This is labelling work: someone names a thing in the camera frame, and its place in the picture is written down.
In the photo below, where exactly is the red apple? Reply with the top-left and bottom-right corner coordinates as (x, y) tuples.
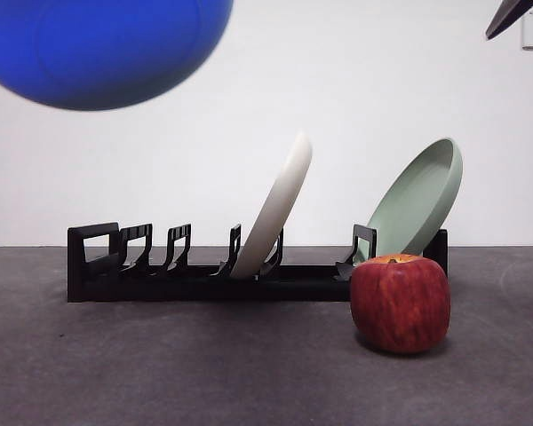
(348, 253), (452, 355)

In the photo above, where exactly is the blue plate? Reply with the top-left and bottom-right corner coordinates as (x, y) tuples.
(0, 0), (235, 112)

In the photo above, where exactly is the green plate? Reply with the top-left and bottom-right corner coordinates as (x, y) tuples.
(364, 136), (465, 267)

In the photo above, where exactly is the white plate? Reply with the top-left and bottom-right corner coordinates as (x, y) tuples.
(229, 130), (314, 280)

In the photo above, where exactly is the black plate rack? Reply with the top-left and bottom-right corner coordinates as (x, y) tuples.
(66, 221), (449, 304)

